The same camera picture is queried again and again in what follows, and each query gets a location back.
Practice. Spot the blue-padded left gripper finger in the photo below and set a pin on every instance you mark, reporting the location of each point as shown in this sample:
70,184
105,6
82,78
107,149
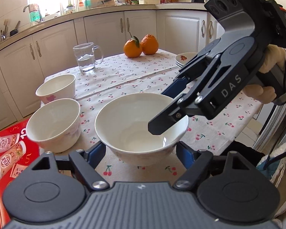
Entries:
176,87

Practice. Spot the orange with leaf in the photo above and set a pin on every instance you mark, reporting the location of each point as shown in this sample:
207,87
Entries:
133,47

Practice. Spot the white bowl pink flowers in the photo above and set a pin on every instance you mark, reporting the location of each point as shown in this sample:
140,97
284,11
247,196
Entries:
55,127
57,88

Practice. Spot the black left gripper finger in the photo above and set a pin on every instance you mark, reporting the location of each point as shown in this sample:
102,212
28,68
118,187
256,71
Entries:
173,113

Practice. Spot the teal bottle on counter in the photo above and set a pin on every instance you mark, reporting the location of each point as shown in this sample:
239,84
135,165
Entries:
87,3

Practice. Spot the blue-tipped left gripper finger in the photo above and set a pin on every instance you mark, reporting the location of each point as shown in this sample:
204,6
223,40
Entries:
84,163
197,164

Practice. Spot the white plate with fruit print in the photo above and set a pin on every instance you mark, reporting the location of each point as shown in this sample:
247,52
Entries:
183,58

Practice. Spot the bumpy orange behind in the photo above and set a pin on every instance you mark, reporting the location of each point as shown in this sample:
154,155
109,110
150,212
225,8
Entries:
149,45

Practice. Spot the red printed carton box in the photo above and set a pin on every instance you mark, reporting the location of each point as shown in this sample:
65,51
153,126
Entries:
16,153

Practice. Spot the glass mug with water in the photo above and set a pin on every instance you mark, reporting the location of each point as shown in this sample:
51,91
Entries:
88,55

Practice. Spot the white tray on counter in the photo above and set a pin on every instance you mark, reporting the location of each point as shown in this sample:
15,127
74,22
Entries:
153,2

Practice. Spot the white bowl camera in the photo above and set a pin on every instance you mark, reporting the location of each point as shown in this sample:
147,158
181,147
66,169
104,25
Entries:
122,125

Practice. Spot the white gloved right hand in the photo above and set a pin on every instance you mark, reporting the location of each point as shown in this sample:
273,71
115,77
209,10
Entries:
274,56

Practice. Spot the white kitchen cabinets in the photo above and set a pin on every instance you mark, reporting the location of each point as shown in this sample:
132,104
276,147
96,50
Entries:
27,58

